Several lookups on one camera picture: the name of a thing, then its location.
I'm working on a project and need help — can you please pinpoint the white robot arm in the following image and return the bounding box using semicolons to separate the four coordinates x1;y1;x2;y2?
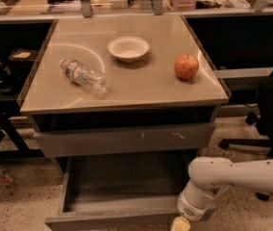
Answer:
170;157;273;231

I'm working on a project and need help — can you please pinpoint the black desk frame left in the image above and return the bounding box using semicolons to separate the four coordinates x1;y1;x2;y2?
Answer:
0;32;45;175

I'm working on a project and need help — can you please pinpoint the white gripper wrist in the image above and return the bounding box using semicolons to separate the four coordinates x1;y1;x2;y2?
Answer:
170;193;211;231

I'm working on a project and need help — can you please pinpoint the black office chair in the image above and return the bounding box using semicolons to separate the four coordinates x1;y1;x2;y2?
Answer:
218;64;273;201

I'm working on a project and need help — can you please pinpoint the grey top drawer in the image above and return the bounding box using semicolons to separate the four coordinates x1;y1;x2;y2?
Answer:
35;122;215;157

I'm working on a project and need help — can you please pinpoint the clear plastic water bottle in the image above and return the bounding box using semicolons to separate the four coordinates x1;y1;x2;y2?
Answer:
59;59;110;97

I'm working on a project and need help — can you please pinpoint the red apple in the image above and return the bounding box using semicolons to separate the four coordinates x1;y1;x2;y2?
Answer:
174;54;199;81

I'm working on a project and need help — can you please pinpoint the white paper bowl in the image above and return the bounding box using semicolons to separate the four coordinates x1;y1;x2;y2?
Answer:
108;37;150;64

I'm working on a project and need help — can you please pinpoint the small bottle on floor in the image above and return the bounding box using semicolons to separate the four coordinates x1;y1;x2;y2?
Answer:
0;167;13;186

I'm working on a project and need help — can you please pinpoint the grey drawer cabinet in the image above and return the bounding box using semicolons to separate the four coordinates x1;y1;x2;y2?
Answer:
16;13;232;185

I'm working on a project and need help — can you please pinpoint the grey drawer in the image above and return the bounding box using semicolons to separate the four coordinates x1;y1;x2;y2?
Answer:
45;151;190;231
35;122;215;157

